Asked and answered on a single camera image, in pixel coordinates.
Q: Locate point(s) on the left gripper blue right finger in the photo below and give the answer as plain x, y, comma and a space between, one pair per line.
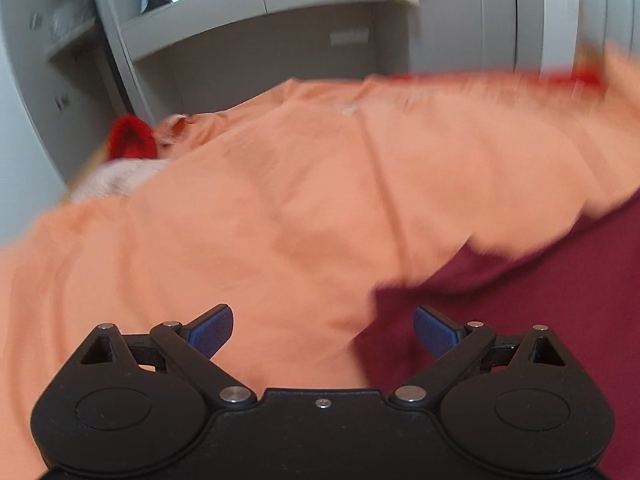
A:
436, 332

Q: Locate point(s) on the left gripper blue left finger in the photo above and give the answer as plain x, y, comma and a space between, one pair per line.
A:
208, 333

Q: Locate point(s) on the dark red long-sleeve sweater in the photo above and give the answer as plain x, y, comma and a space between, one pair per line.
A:
584, 286

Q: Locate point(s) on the orange duvet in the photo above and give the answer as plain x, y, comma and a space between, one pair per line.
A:
293, 206

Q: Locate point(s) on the floral patterned fabric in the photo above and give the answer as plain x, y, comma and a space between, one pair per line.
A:
117, 178

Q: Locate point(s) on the red plush item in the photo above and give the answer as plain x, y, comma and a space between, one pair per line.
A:
131, 138

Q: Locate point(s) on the red bed sheet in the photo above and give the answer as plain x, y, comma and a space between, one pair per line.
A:
589, 76

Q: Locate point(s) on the grey wardrobe cabinet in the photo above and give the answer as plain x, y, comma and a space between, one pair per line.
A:
59, 55

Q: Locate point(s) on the grey window bench desk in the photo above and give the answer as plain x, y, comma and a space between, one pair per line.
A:
193, 56

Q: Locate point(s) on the white wall socket plate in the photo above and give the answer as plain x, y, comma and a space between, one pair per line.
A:
349, 37

